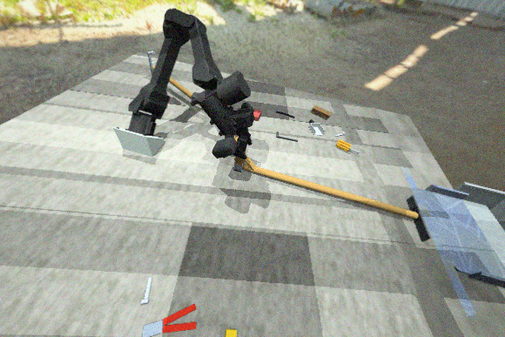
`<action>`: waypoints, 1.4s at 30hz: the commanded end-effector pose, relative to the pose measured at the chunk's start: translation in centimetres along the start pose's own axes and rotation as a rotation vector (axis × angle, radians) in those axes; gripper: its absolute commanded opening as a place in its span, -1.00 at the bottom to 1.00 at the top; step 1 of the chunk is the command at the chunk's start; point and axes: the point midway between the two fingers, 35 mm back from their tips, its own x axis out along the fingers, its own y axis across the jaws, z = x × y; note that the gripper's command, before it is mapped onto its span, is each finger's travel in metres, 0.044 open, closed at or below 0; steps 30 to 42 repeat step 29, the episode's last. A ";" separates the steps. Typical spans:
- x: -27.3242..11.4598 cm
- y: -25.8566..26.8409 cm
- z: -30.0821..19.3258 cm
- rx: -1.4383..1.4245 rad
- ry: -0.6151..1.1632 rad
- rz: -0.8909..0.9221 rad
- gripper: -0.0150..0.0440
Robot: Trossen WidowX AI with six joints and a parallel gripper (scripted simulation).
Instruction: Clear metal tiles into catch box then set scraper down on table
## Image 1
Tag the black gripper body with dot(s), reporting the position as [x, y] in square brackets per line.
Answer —
[228, 145]

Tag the brown wooden block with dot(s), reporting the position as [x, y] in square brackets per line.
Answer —
[316, 110]

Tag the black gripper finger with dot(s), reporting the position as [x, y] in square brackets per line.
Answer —
[239, 152]
[244, 131]

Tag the pliers with red handles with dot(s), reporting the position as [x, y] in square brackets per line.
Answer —
[160, 326]

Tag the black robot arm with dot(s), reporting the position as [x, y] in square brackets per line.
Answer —
[178, 29]

